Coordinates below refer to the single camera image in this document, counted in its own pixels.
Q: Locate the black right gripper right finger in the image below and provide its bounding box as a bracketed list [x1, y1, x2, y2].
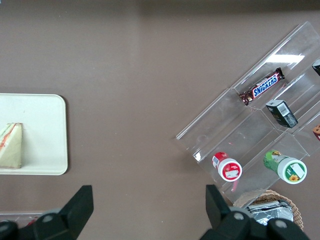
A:
[199, 184, 266, 240]

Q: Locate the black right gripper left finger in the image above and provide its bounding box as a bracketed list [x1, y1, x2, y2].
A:
[23, 185, 95, 240]

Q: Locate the triangular sandwich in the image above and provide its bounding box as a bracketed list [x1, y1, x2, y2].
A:
[0, 122, 23, 170]

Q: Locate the light tan wicker basket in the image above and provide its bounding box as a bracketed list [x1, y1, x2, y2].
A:
[234, 189, 305, 232]

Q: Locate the cream rectangular serving tray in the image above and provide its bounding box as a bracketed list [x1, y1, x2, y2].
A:
[0, 93, 69, 176]

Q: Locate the silver foil package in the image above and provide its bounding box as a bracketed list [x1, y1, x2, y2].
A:
[246, 199, 295, 224]

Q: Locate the red snack can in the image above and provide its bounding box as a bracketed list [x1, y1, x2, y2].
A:
[211, 151, 243, 182]

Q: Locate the clear acrylic bottle rack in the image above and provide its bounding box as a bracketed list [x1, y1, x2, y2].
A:
[0, 211, 43, 228]

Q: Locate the green snack can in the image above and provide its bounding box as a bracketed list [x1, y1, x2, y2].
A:
[262, 149, 308, 185]

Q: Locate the clear acrylic stepped stand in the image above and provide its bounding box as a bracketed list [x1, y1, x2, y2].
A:
[175, 21, 320, 208]

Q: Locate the small black carton with barcode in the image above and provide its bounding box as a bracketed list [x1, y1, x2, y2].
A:
[265, 99, 299, 129]

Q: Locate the snickers chocolate bar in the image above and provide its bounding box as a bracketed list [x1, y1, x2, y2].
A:
[238, 67, 286, 106]

